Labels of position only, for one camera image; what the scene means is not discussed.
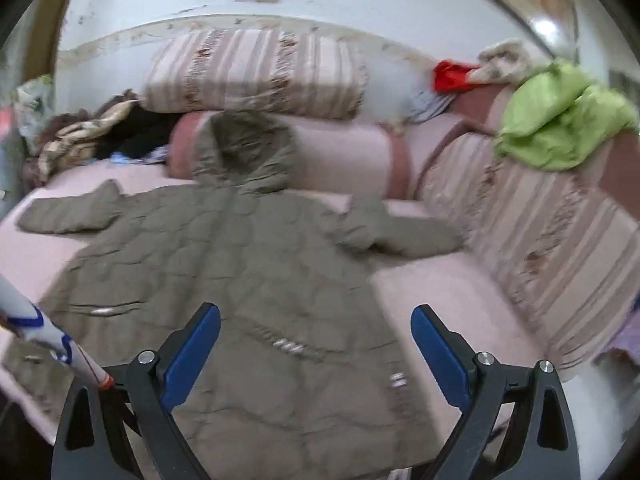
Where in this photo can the blue patterned cloth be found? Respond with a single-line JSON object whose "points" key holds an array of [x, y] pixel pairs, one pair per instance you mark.
{"points": [[145, 156]]}

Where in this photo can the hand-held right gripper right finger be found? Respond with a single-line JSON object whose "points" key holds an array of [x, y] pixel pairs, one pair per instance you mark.
{"points": [[440, 355]]}

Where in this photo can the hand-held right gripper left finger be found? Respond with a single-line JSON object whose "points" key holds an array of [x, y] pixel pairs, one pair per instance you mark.
{"points": [[192, 355]]}

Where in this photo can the beige brown patterned blanket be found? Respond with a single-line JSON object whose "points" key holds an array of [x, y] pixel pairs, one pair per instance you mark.
{"points": [[75, 135]]}

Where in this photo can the lime green cloth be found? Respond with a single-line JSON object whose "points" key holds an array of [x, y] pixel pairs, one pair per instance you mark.
{"points": [[550, 120]]}

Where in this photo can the beige knit cloth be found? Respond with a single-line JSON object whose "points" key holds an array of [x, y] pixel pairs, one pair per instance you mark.
{"points": [[505, 57]]}

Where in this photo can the gold framed mirror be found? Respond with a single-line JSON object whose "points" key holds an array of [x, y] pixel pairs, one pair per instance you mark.
{"points": [[540, 5]]}

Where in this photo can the grey striped cloth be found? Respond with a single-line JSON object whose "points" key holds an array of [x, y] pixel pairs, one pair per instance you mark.
{"points": [[425, 105]]}

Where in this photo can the striped beige cushion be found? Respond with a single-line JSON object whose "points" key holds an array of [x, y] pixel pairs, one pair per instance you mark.
{"points": [[540, 230], [250, 75]]}

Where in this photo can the pink bolster cushion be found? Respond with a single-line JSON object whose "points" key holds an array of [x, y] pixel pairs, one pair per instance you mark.
{"points": [[340, 160]]}

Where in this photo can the pink quilted bedspread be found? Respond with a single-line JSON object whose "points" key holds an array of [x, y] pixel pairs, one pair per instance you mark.
{"points": [[440, 280]]}

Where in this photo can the olive quilted hooded jacket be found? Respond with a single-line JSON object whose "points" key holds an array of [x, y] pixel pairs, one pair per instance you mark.
{"points": [[250, 270]]}

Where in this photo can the floral cloth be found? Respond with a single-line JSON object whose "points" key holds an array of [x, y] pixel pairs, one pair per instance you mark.
{"points": [[35, 105]]}

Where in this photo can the red cloth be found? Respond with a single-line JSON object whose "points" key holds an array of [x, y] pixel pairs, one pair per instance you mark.
{"points": [[450, 77]]}

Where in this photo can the purple cloth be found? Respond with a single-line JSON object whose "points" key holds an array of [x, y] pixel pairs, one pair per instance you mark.
{"points": [[622, 345]]}

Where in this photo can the dark clothes pile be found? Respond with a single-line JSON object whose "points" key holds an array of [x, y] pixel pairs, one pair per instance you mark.
{"points": [[145, 132]]}

